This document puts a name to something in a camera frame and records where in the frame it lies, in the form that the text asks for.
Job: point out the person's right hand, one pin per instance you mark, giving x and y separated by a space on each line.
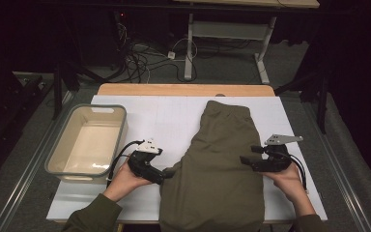
291 183

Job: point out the black metal stand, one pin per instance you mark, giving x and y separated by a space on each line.
322 106
57 90

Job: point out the beige plastic basket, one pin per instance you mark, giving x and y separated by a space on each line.
90 145

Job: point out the grey table grommet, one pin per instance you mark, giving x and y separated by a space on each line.
220 95

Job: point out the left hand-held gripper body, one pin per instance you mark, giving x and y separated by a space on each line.
145 169

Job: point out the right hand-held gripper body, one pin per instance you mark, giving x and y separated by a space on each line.
273 162

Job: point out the olive green pants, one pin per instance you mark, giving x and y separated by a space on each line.
219 167

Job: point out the white power adapter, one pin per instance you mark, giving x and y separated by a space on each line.
171 55

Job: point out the white frame desk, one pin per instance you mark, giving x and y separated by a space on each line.
228 30

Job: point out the white table board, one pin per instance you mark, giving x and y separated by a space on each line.
148 106

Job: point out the person's left hand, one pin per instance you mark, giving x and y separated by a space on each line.
124 185

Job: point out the metal floor rail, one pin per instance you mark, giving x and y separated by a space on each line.
344 187
29 167

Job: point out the wooden table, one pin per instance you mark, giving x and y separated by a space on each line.
174 89

